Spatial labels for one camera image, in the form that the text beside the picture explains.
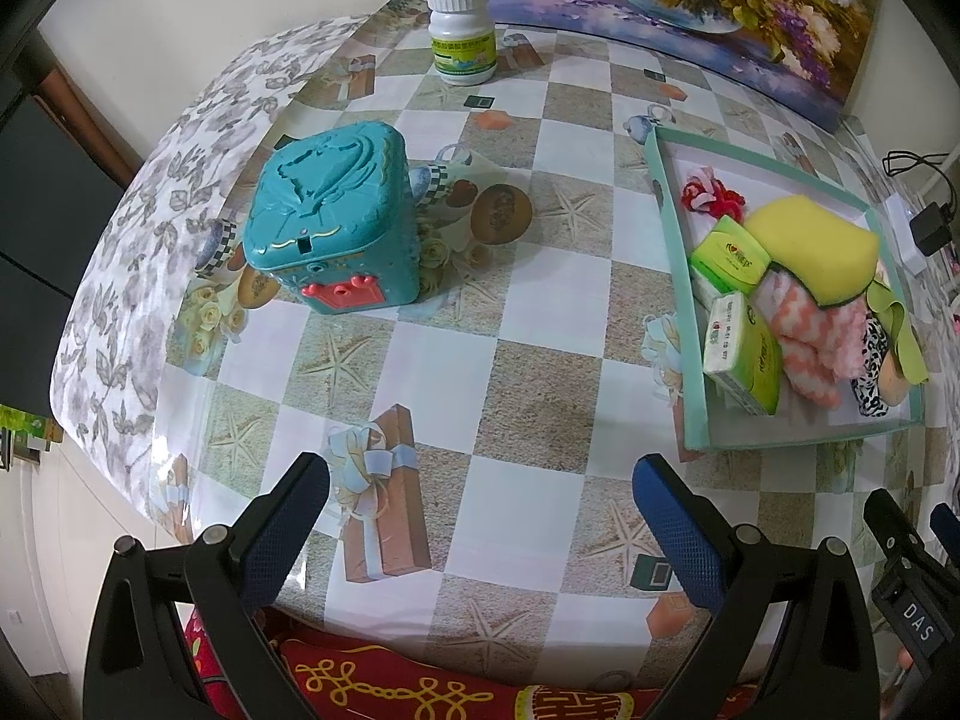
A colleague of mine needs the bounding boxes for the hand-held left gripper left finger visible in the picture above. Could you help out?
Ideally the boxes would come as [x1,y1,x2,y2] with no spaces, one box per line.
[84,452,331,720]

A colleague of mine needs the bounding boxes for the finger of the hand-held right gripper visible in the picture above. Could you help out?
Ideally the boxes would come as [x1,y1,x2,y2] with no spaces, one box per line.
[862,489,931,578]
[928,502,960,563]

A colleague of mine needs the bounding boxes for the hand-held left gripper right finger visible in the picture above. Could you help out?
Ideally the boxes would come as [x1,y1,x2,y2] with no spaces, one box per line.
[632,454,880,720]

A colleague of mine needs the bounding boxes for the teal rimmed white tray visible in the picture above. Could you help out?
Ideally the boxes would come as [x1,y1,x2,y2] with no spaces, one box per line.
[643,124,931,452]

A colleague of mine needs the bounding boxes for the beige floral scrunchie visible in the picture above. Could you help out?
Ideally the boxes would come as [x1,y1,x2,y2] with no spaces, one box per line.
[877,360,908,406]

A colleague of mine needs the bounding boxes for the green cloth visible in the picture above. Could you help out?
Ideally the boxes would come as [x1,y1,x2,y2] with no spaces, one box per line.
[866,277,931,385]

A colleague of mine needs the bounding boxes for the leopard print scrunchie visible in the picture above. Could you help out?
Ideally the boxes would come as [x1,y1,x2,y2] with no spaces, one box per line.
[850,315,893,417]

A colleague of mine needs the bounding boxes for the green white tissue pack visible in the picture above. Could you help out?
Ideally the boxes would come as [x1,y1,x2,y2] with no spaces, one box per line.
[701,291,782,417]

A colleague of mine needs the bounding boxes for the pink white fluffy cloth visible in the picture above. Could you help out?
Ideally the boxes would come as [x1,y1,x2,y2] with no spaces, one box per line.
[752,270,871,410]

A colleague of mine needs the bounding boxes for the yellow sponge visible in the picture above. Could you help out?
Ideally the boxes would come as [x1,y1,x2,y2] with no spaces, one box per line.
[742,195,880,310]

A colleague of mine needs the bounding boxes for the red pink scrunchie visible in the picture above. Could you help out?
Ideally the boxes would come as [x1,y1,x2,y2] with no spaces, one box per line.
[681,167,749,222]

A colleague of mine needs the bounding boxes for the red gold patterned cloth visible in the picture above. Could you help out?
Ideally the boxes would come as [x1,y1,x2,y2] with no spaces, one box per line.
[180,607,781,720]

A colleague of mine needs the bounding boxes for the green box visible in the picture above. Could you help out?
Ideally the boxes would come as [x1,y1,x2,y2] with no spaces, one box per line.
[0,405,65,470]

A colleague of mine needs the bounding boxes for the black power adapter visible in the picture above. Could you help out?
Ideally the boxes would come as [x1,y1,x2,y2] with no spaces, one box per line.
[909,202,953,256]

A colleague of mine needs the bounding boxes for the grey floral tablecloth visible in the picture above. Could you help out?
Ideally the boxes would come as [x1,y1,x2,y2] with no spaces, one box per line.
[49,11,376,518]

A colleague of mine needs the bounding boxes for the teal plastic toy box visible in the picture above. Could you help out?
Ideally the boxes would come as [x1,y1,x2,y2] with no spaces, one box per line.
[241,120,421,316]

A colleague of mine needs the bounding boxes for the dark door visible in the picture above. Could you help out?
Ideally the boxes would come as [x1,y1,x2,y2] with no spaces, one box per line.
[0,22,147,421]

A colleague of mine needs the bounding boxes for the white pill bottle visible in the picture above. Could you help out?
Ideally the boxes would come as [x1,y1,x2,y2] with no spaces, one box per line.
[426,0,496,87]

